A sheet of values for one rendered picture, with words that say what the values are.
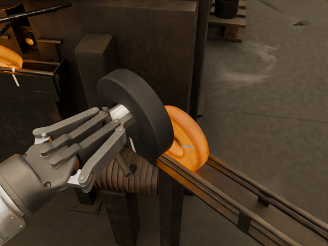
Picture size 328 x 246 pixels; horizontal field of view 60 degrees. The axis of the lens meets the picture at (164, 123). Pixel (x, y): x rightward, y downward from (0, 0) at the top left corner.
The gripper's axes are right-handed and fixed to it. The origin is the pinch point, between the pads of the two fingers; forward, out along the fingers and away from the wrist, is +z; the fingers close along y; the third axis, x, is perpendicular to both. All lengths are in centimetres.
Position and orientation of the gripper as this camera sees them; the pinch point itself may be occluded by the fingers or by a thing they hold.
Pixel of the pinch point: (132, 109)
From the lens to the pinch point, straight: 44.8
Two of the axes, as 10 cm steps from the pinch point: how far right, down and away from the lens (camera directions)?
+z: 7.0, -5.4, 4.6
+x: -0.4, -6.8, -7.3
